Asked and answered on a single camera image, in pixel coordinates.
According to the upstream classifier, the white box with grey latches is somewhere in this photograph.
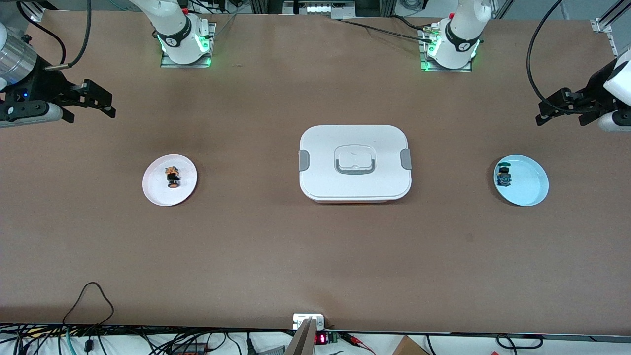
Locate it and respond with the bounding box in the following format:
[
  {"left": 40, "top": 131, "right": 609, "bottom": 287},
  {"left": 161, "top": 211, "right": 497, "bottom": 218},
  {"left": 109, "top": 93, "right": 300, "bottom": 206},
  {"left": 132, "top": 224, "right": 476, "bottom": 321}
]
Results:
[{"left": 299, "top": 125, "right": 412, "bottom": 204}]

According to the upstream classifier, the light blue round plate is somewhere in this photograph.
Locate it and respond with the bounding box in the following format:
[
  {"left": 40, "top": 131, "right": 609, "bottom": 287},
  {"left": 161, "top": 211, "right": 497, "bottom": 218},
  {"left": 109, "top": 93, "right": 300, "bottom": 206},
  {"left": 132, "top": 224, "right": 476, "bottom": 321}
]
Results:
[{"left": 494, "top": 155, "right": 549, "bottom": 207}]

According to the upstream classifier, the pink round plate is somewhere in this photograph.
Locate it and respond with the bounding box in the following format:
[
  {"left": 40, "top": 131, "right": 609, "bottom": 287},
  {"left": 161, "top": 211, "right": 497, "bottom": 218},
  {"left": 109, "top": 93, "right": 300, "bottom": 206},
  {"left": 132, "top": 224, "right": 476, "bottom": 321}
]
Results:
[{"left": 142, "top": 154, "right": 198, "bottom": 207}]

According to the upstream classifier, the metal equipment rack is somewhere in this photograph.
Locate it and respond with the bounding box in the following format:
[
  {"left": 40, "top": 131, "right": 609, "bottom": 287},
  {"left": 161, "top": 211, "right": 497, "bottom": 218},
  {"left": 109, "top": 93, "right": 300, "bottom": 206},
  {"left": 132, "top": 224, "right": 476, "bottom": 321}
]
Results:
[{"left": 283, "top": 0, "right": 355, "bottom": 15}]

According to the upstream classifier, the brown cardboard piece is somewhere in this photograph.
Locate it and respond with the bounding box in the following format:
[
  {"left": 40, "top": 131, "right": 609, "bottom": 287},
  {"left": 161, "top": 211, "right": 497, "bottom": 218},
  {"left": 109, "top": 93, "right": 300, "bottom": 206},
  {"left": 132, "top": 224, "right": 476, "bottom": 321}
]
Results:
[{"left": 392, "top": 335, "right": 432, "bottom": 355}]

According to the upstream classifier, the small white device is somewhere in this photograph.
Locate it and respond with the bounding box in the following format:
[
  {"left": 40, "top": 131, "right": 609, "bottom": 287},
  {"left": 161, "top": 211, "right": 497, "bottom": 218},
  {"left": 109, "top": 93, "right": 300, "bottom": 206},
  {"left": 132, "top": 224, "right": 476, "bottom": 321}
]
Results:
[{"left": 293, "top": 314, "right": 325, "bottom": 330}]

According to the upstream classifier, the aluminium bar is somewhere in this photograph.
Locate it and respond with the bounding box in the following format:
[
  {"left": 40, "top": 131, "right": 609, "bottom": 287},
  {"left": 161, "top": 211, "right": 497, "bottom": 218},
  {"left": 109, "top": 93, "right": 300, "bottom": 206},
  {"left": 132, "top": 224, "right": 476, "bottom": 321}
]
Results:
[{"left": 285, "top": 317, "right": 317, "bottom": 355}]

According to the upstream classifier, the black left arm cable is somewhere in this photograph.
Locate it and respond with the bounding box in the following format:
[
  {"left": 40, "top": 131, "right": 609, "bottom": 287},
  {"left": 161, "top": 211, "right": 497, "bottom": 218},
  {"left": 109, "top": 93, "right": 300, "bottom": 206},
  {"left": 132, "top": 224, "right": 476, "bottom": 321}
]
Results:
[{"left": 526, "top": 0, "right": 599, "bottom": 115}]

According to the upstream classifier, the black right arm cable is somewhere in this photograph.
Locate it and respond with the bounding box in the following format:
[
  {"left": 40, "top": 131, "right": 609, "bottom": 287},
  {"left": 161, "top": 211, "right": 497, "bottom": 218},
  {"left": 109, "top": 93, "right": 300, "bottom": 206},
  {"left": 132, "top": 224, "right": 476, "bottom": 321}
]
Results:
[{"left": 17, "top": 0, "right": 93, "bottom": 71}]

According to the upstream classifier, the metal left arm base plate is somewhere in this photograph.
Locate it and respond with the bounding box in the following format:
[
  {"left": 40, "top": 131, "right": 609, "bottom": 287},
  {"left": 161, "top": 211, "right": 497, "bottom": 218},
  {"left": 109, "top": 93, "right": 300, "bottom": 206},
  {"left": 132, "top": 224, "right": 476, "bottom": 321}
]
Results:
[{"left": 419, "top": 25, "right": 473, "bottom": 73}]

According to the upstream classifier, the thin black looped cable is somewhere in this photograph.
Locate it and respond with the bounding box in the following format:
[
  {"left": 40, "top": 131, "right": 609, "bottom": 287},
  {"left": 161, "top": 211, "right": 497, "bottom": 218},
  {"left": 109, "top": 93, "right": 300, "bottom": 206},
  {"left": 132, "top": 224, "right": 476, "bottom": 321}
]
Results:
[{"left": 63, "top": 282, "right": 115, "bottom": 326}]

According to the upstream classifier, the black cable to arm base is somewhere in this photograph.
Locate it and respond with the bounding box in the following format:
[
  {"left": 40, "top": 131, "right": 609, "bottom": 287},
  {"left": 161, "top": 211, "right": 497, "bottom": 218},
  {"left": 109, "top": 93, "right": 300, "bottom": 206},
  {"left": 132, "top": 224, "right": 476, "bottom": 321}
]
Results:
[{"left": 339, "top": 18, "right": 435, "bottom": 42}]

